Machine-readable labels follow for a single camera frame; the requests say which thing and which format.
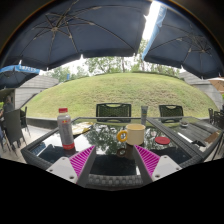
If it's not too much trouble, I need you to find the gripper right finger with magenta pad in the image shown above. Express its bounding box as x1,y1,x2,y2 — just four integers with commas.
133,145,181,183

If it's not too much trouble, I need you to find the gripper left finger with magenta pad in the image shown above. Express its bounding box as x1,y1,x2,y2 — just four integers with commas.
47,146,96,186

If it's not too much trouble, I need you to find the glass-top wicker table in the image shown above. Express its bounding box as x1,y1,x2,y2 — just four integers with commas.
22,118,205,190

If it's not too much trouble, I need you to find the yellow item on table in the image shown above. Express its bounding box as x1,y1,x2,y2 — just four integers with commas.
72,122,93,135

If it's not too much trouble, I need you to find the clear bottle with red cap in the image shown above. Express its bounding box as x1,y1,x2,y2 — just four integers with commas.
57,107,75,150

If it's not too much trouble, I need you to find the small bowl on right table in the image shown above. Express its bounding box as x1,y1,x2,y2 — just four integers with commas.
180,121,189,128

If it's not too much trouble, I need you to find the grey tube on table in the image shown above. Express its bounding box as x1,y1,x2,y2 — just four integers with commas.
141,106,148,125

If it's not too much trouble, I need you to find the dark wicker chair right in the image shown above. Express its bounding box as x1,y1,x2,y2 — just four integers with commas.
159,105,184,123

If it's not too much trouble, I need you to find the dark wicker chair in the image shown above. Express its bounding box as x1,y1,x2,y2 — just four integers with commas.
96,103,131,122
159,105,184,123

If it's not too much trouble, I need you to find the dark wicker chair centre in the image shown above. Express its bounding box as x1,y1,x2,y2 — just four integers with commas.
96,103,131,122

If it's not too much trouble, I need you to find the dark chair far left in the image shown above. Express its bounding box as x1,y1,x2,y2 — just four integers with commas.
4,109,25,150

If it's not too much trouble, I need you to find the dark chair far right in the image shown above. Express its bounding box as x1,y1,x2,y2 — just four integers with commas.
208,108,224,130

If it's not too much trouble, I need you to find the blue umbrella far left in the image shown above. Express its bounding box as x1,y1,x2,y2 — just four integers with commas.
0,64,40,90

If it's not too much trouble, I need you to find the navy umbrella right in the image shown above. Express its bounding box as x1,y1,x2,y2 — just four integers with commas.
142,5,224,79

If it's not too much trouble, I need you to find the large navy umbrella left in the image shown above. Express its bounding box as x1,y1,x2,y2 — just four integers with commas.
0,0,151,70

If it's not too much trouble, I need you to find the cream mug with yellow handle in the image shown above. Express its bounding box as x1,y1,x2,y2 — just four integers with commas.
117,124,145,145

